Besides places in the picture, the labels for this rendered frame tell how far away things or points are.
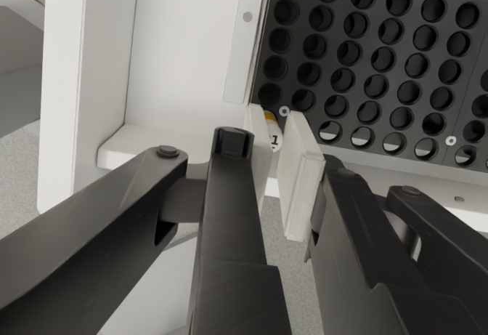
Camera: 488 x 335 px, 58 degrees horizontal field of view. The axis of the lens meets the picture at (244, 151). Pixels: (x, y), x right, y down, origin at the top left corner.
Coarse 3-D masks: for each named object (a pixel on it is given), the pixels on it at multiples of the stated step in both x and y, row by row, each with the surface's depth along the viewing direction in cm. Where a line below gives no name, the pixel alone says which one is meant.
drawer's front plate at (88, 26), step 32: (64, 0) 19; (96, 0) 21; (128, 0) 26; (64, 32) 20; (96, 32) 21; (128, 32) 27; (64, 64) 20; (96, 64) 22; (128, 64) 29; (64, 96) 20; (96, 96) 23; (64, 128) 21; (96, 128) 24; (64, 160) 21; (96, 160) 25; (64, 192) 22
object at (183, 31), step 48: (144, 0) 28; (192, 0) 28; (144, 48) 29; (192, 48) 29; (144, 96) 30; (192, 96) 30; (144, 144) 27; (192, 144) 29; (384, 144) 31; (384, 192) 26; (432, 192) 28; (480, 192) 30
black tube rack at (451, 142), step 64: (320, 0) 22; (384, 0) 22; (448, 0) 22; (256, 64) 26; (320, 64) 23; (384, 64) 26; (448, 64) 26; (320, 128) 27; (384, 128) 24; (448, 128) 24
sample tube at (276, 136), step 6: (264, 114) 23; (270, 114) 23; (270, 120) 22; (270, 126) 20; (276, 126) 20; (270, 132) 20; (276, 132) 20; (270, 138) 20; (276, 138) 20; (282, 138) 20; (276, 144) 20; (276, 150) 20
